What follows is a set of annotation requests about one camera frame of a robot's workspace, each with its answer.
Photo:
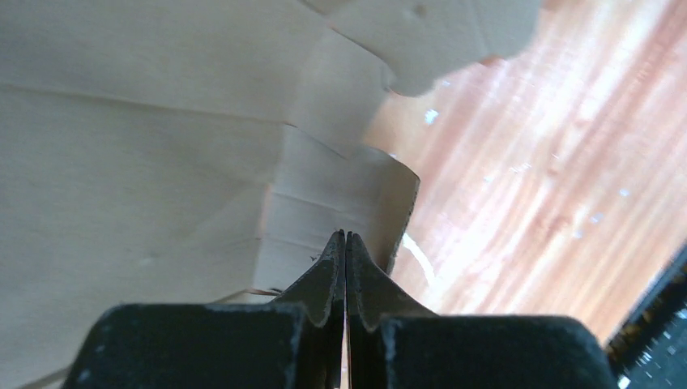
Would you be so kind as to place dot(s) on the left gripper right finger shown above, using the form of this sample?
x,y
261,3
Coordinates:
x,y
396,342

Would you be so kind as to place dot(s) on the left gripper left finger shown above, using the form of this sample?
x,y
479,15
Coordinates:
x,y
292,341

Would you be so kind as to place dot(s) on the brown cardboard box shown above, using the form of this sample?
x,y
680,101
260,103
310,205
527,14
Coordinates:
x,y
187,151

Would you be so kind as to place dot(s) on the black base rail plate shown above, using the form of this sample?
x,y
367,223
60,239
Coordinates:
x,y
649,349

